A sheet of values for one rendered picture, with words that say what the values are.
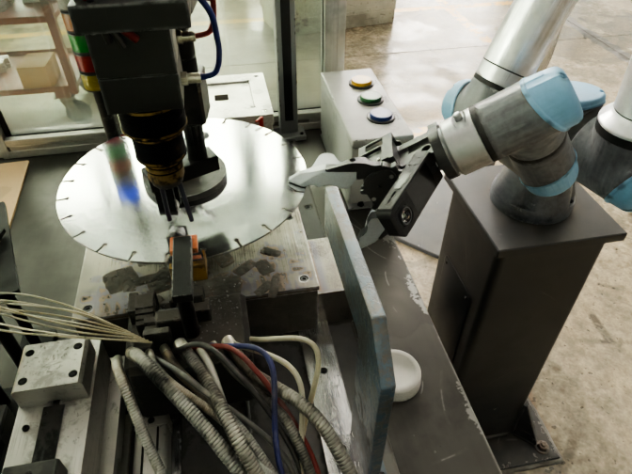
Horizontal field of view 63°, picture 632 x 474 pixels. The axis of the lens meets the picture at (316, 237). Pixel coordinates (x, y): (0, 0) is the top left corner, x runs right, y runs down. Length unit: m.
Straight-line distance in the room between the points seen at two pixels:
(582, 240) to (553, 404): 0.79
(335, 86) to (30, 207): 0.63
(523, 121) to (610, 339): 1.37
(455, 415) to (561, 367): 1.11
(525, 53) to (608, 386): 1.24
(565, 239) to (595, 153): 0.19
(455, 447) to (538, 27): 0.55
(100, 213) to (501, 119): 0.50
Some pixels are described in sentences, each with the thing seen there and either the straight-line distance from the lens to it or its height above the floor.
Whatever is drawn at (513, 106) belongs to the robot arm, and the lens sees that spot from 0.65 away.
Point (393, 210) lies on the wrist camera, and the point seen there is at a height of 0.98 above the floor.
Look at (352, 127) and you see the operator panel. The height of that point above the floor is 0.90.
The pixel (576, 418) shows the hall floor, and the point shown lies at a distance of 1.72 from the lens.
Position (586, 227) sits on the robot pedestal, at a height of 0.75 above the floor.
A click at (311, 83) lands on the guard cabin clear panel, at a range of 1.19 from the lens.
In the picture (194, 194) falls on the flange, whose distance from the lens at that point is 0.68.
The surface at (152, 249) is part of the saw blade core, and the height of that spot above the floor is 0.95.
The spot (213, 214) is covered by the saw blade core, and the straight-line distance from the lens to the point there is 0.66.
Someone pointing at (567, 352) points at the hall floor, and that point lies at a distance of 1.85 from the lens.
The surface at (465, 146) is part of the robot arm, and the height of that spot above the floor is 1.03.
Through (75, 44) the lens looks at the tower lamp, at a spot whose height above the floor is 1.05.
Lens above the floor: 1.36
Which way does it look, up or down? 42 degrees down
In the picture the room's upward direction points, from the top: straight up
